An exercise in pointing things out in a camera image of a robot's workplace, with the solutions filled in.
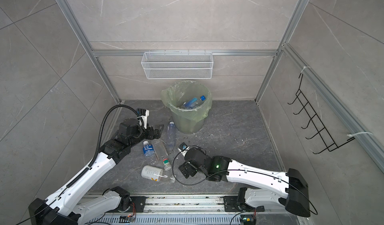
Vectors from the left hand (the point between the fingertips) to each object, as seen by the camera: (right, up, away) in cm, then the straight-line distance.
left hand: (155, 121), depth 76 cm
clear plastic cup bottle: (-1, -18, +14) cm, 23 cm away
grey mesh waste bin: (+15, -4, +20) cm, 25 cm away
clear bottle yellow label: (0, -28, +2) cm, 28 cm away
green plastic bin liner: (+8, +16, +17) cm, 25 cm away
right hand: (+16, -19, -1) cm, 25 cm away
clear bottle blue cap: (+19, +11, +22) cm, 31 cm away
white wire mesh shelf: (+8, +37, +25) cm, 46 cm away
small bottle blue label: (-8, -18, +12) cm, 23 cm away
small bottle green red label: (+4, -25, +8) cm, 26 cm away
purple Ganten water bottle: (+5, -10, +20) cm, 23 cm away
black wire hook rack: (+77, +5, -4) cm, 77 cm away
